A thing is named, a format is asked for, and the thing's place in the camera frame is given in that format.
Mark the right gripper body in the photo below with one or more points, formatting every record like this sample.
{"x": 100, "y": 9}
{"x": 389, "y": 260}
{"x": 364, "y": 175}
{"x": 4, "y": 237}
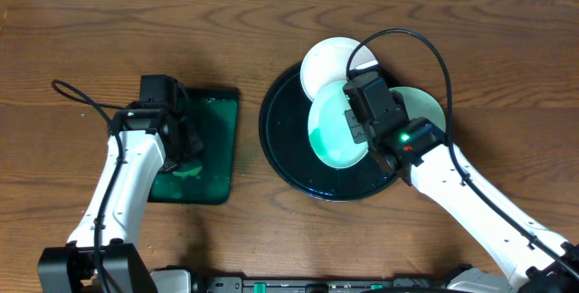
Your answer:
{"x": 356, "y": 127}

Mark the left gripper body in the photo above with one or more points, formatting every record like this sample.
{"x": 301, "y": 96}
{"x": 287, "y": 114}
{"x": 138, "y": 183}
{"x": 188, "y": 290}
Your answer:
{"x": 188, "y": 146}

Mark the green sponge cloth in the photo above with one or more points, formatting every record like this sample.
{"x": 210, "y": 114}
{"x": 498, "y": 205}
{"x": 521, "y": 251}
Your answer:
{"x": 188, "y": 168}

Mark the teal plate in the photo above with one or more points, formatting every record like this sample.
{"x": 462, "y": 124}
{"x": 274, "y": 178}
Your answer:
{"x": 329, "y": 134}
{"x": 420, "y": 104}

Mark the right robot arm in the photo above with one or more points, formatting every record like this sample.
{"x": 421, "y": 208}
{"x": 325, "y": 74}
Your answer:
{"x": 411, "y": 132}

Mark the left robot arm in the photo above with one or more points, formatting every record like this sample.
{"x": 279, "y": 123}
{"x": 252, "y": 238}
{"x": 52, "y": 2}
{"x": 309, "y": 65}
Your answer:
{"x": 101, "y": 254}

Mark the black rectangular tray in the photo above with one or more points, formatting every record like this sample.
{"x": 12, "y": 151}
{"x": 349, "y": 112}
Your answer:
{"x": 214, "y": 113}

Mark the black round tray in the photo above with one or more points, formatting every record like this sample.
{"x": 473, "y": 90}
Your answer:
{"x": 284, "y": 141}

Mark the white plate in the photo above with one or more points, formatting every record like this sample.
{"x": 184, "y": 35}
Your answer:
{"x": 325, "y": 66}

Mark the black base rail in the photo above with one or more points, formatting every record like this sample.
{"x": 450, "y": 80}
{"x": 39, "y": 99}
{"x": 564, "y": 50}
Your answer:
{"x": 466, "y": 279}

